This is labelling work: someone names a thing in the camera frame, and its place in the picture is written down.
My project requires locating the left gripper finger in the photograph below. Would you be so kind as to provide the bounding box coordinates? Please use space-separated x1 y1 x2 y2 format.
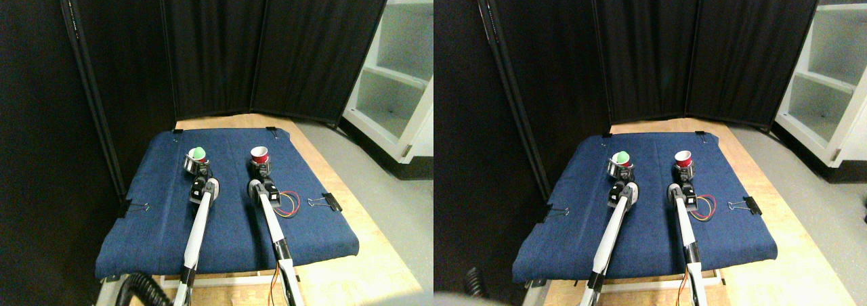
607 158 635 180
183 154 209 175

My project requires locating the orange wire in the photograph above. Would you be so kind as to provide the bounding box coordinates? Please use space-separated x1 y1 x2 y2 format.
692 195 717 221
274 192 301 219

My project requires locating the dark blue cloth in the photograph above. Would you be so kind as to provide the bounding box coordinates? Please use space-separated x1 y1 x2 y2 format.
95 126 360 281
512 133 778 284

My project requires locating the black ribbed hose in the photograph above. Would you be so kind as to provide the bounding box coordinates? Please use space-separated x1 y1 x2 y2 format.
108 272 173 306
464 267 489 300

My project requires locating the white shelf unit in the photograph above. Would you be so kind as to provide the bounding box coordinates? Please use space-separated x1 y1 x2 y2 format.
342 0 434 165
774 0 867 168

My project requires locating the black curtain stand pole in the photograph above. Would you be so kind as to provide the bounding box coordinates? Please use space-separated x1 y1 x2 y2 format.
58 0 129 200
472 0 547 200

